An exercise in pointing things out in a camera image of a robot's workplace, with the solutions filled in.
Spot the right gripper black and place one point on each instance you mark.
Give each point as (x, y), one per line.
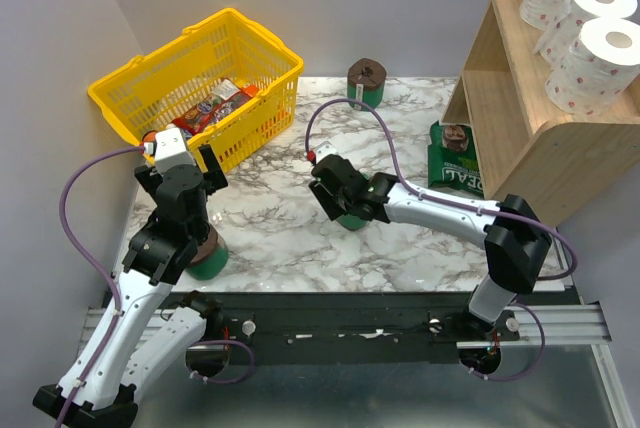
(331, 208)

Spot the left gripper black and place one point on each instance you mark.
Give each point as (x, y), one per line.
(214, 177)

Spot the green brown roll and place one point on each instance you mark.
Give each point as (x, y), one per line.
(351, 222)
(366, 81)

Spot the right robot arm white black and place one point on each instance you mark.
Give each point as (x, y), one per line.
(509, 232)

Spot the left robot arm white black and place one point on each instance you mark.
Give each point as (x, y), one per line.
(104, 386)

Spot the wooden two-tier shelf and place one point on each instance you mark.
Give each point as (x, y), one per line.
(525, 145)

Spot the orange bottle in basket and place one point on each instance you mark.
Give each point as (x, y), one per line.
(149, 137)

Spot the red snack bag in basket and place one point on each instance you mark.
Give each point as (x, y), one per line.
(222, 100)

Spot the yellow plastic shopping basket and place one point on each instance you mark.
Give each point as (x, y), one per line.
(151, 91)

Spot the green snack bag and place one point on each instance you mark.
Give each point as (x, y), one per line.
(452, 159)

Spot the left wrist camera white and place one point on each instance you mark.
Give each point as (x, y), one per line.
(169, 150)

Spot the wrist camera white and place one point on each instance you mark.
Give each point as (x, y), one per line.
(169, 150)
(321, 151)

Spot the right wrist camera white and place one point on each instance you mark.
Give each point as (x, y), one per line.
(321, 151)

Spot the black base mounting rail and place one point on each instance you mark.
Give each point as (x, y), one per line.
(344, 328)

